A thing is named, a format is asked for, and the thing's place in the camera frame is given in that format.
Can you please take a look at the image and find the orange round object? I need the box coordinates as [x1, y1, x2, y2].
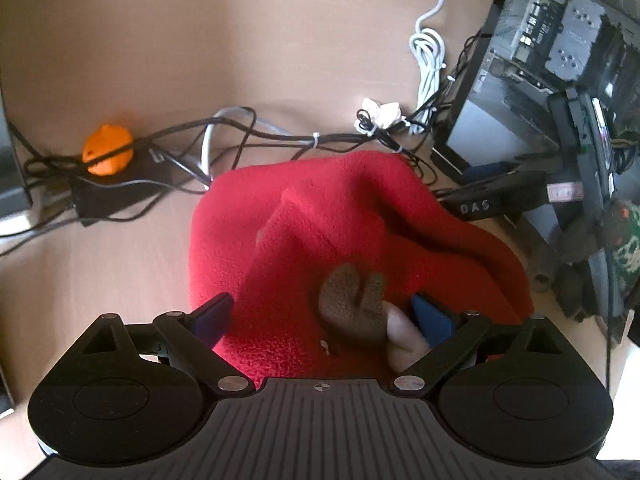
[81, 123, 136, 177]

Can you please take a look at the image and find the black computer monitor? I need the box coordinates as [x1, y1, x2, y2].
[0, 95, 33, 221]

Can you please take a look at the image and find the crumpled white tissue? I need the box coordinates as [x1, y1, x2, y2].
[356, 98, 404, 132]

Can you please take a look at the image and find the white adapter box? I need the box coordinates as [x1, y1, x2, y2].
[0, 205, 40, 237]

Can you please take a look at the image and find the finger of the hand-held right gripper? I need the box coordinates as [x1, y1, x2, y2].
[435, 170, 548, 222]
[462, 161, 521, 182]

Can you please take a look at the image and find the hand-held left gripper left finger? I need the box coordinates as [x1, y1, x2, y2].
[70, 292, 253, 397]

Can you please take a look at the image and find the black power brick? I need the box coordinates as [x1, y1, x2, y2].
[70, 147, 173, 227]

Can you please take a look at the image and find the red fleece hoodie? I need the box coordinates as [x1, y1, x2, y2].
[189, 150, 533, 391]

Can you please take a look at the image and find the white power cable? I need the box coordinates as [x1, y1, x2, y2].
[409, 0, 447, 136]

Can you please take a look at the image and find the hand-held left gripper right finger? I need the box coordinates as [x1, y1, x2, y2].
[391, 294, 568, 397]

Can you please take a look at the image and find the white glass-sided computer case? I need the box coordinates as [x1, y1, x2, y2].
[432, 0, 640, 391]

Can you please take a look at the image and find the bundle of black cables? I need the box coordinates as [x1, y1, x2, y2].
[0, 105, 481, 241]

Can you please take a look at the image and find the grey cable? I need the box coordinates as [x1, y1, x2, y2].
[200, 106, 296, 186]

